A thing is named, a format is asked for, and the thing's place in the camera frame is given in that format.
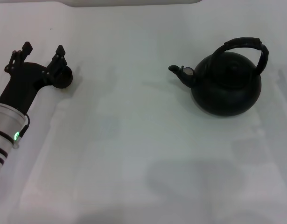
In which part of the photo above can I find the small black teacup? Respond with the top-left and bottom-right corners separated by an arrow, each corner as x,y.
50,66 -> 74,90

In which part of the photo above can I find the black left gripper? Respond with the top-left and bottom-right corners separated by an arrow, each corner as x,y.
0,41 -> 69,115

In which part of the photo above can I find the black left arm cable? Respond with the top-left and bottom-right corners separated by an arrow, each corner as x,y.
17,113 -> 30,142

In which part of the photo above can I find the black teapot with arched handle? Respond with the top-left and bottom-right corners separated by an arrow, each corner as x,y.
168,37 -> 270,117

